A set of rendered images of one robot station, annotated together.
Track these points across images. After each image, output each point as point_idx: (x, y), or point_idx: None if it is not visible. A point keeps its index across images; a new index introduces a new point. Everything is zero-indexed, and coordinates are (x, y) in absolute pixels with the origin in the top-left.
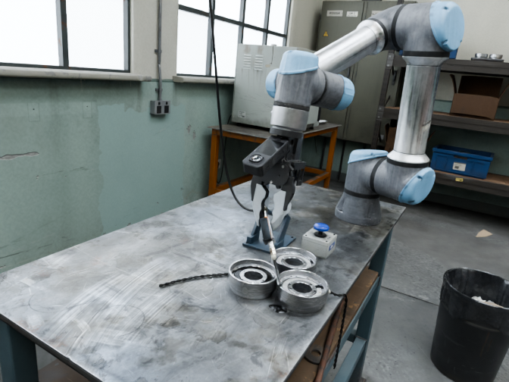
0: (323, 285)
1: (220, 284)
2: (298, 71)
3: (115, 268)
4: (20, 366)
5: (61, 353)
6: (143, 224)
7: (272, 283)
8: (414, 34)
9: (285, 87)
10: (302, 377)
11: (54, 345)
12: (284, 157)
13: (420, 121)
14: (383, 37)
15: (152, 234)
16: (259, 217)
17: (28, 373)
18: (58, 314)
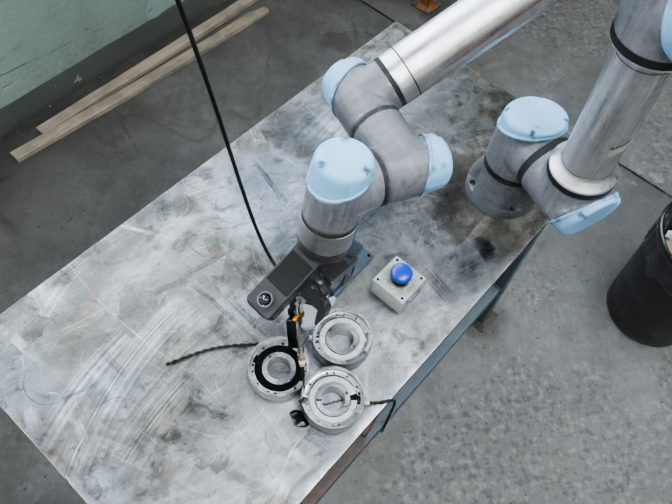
0: (362, 396)
1: (240, 364)
2: (330, 202)
3: (118, 321)
4: None
5: (60, 472)
6: (161, 207)
7: (295, 392)
8: (633, 16)
9: (312, 210)
10: None
11: (52, 460)
12: (315, 276)
13: (608, 144)
14: None
15: (171, 236)
16: (287, 312)
17: None
18: (55, 408)
